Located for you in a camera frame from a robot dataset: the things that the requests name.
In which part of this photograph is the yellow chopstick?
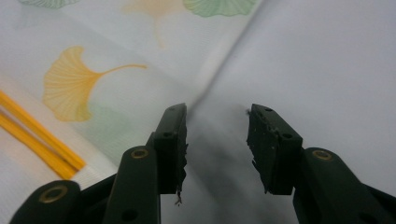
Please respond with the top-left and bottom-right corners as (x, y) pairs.
(0, 91), (87, 171)
(0, 113), (78, 181)

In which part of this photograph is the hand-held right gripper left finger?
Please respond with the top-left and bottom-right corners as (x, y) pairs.
(102, 103), (189, 224)

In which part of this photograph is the white leaf-print cloth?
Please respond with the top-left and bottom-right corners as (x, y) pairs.
(0, 0), (265, 224)

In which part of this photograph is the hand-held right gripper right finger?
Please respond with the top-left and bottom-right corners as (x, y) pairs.
(247, 104), (372, 224)

